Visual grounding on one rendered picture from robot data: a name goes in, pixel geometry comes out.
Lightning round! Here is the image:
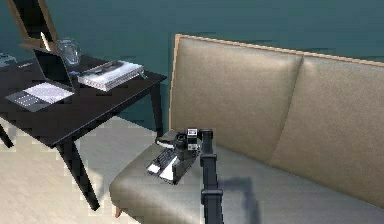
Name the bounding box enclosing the black table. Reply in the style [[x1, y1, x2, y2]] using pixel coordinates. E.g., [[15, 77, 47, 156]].
[[0, 54, 168, 212]]

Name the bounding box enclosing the wooden framed dark picture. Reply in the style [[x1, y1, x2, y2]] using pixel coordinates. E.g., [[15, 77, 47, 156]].
[[5, 0, 60, 52]]

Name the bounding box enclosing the dark grey open laptop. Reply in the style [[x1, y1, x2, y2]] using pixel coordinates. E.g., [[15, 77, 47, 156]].
[[4, 48, 76, 114]]

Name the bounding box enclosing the clear glass vase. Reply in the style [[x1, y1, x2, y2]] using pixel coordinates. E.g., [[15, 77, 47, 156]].
[[55, 37, 83, 67]]

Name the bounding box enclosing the beige sofa with wooden frame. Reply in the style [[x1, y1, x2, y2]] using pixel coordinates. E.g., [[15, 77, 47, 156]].
[[108, 33, 384, 224]]

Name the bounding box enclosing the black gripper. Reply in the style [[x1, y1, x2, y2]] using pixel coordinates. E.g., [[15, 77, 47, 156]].
[[173, 132, 193, 162]]

